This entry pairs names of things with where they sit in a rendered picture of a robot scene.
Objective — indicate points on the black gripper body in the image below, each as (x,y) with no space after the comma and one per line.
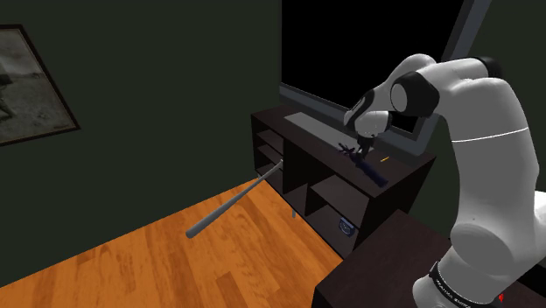
(366,144)

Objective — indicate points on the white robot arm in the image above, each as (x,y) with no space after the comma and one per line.
(482,170)

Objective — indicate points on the dark blue long tool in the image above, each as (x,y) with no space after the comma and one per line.
(376,175)

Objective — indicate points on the dark wooden shelf unit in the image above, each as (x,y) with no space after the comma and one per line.
(315,147)

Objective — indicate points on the grey framed window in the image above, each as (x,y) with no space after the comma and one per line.
(362,51)

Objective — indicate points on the dark robot stand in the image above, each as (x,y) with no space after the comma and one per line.
(375,264)

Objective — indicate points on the grey baseball bat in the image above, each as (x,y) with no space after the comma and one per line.
(230,204)

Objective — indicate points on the dark framed wall picture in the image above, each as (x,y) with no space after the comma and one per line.
(25,85)

